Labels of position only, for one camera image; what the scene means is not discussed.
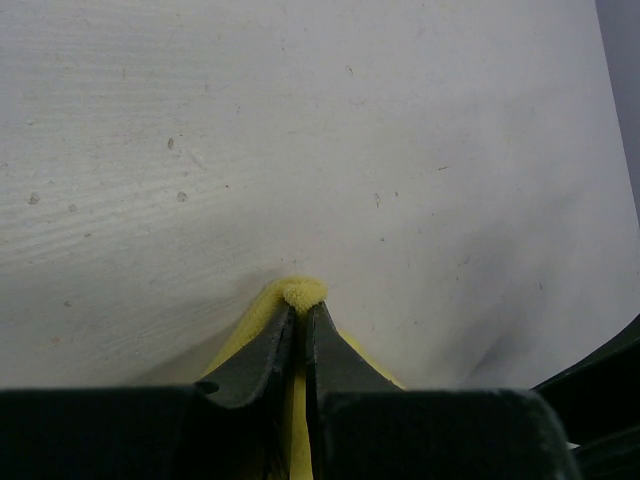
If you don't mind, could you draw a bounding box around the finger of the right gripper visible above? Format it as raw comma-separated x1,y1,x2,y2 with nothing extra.
534,319,639,479

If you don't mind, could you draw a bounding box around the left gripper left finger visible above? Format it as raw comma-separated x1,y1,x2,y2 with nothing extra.
1,303,295,479

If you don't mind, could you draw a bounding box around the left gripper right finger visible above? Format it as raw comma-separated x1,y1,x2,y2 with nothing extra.
306,304,580,479

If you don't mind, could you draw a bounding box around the yellow towel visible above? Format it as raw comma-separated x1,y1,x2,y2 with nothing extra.
196,276,402,479

